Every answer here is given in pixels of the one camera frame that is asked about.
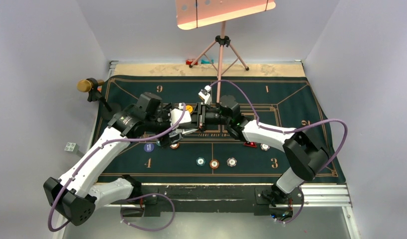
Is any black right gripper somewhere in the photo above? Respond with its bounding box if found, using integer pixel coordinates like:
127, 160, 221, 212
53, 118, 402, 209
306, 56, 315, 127
179, 102, 230, 132

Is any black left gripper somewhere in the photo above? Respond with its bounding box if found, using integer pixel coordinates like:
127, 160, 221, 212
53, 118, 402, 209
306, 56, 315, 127
145, 103, 183, 147

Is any green blue poker chip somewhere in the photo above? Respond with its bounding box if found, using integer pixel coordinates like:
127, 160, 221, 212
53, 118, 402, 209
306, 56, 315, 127
196, 157, 206, 166

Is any orange poker chip stack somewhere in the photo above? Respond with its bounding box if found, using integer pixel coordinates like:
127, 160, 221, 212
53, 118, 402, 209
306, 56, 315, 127
209, 159, 220, 169

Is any white blue chip stack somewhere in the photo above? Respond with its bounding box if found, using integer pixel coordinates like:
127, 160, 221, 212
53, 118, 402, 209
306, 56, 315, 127
226, 157, 237, 167

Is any blue playing card deck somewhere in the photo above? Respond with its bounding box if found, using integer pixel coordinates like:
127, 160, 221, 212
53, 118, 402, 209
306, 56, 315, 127
169, 128, 197, 136

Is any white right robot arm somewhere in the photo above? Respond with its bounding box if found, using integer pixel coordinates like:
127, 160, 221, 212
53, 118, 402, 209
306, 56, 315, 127
191, 95, 329, 203

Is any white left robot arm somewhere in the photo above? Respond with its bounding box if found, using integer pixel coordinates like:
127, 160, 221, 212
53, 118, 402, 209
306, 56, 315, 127
43, 92, 191, 232

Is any blue small blind button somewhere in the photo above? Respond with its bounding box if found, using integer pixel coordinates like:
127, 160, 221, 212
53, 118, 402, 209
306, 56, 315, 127
143, 143, 155, 152

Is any yellow big blind button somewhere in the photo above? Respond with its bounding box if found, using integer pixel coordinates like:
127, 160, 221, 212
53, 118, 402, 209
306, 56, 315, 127
186, 105, 194, 113

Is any red black triangle dealer marker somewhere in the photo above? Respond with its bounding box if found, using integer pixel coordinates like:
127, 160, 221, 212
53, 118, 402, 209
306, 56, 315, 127
243, 142, 257, 148

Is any teal clip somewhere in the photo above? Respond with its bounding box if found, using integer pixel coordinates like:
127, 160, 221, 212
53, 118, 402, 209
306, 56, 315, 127
201, 59, 214, 64

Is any dark green poker mat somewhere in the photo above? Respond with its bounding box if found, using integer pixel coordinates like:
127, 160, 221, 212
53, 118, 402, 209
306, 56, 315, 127
98, 75, 326, 184

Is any red clip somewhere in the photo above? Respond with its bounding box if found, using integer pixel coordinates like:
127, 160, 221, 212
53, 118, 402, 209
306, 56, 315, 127
185, 59, 198, 65

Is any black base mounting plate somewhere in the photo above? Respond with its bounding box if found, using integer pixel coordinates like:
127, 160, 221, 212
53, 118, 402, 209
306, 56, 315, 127
111, 184, 304, 217

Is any gold knob black clamp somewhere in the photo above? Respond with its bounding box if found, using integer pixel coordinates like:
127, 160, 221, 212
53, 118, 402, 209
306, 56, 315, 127
77, 78, 121, 120

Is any pink music stand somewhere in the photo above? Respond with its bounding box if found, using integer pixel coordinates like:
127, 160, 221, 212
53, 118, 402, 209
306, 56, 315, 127
175, 0, 276, 102

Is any small grey lego block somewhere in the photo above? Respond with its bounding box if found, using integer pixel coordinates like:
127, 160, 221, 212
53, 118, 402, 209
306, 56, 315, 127
64, 142, 79, 153

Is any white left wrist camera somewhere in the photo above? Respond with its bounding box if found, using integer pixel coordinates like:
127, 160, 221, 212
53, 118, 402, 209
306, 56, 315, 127
170, 103, 192, 129

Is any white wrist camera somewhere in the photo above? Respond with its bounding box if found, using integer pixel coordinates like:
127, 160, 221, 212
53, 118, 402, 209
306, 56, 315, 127
170, 103, 192, 129
198, 85, 212, 105

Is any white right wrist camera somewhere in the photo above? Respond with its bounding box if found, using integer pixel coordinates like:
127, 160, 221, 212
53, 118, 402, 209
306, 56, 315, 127
198, 85, 212, 105

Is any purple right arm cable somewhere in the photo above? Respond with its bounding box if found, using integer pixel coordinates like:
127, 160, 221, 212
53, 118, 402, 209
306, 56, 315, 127
208, 80, 348, 225

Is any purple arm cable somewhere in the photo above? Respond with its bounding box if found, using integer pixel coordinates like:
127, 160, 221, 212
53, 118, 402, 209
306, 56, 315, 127
47, 103, 188, 232
208, 80, 348, 225

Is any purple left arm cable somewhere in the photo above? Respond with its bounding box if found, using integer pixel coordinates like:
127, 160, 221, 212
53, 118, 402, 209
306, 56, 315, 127
47, 103, 188, 232

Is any aluminium frame rail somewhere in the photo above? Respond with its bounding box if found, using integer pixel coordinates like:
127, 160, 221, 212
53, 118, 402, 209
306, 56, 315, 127
52, 183, 361, 239

